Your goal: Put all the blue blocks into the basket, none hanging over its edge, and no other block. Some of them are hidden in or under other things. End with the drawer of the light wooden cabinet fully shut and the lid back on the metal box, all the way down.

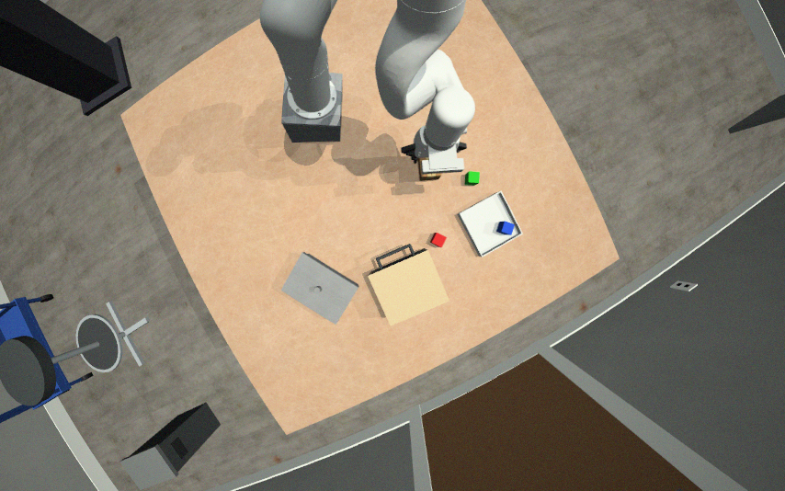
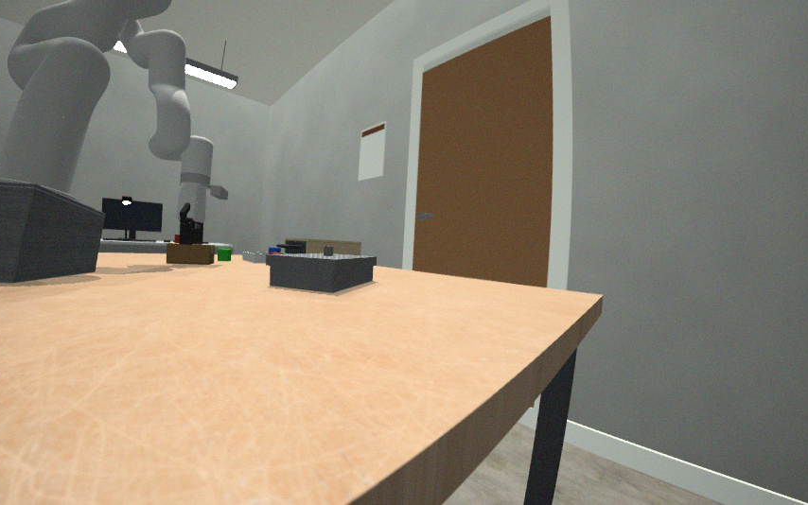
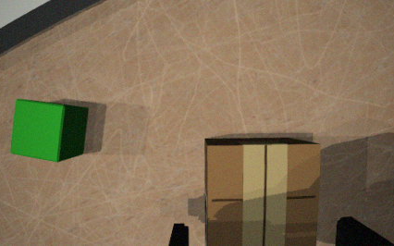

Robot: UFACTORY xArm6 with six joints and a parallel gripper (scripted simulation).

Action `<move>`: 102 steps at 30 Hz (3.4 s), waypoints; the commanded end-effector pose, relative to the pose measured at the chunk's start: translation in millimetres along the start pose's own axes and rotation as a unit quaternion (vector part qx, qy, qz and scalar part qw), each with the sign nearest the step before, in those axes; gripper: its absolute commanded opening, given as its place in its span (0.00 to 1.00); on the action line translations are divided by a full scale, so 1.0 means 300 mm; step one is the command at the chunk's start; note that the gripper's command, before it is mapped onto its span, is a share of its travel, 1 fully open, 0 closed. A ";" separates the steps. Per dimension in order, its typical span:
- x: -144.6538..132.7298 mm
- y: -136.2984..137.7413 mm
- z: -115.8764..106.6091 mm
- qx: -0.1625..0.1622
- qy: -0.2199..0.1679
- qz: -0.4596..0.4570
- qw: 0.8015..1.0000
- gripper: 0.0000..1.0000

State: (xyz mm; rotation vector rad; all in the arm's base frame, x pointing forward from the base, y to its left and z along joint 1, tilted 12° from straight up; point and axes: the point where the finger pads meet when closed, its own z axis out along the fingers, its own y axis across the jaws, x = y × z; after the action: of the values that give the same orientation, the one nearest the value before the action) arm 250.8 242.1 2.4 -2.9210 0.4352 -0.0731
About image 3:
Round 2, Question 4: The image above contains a brown cardboard box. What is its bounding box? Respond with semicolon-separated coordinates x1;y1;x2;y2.
204;138;321;246

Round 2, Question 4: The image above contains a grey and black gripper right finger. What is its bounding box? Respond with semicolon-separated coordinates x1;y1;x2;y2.
335;216;394;246

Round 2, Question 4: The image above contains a green block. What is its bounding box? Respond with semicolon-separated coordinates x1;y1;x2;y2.
10;99;89;162

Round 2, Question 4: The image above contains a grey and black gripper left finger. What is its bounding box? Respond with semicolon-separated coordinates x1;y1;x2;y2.
168;223;189;246

